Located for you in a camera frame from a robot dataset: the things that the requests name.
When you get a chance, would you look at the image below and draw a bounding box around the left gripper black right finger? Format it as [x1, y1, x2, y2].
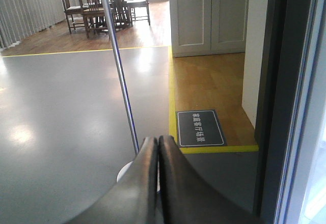
[158, 135, 263, 223]

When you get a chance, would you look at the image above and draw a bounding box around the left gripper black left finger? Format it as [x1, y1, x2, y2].
[67, 137, 158, 223]

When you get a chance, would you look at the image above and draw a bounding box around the dark floor sign mat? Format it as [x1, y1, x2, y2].
[176, 109, 227, 148]

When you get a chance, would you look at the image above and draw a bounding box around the wooden dining table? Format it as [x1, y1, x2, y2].
[79, 0, 131, 37]

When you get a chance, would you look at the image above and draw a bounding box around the wooden dining chair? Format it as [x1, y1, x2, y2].
[62, 0, 99, 38]

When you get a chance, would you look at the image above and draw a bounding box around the metal stand with round base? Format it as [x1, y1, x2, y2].
[101, 0, 140, 182]

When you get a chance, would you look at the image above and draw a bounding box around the grey wall cabinet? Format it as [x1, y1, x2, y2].
[169, 0, 249, 57]

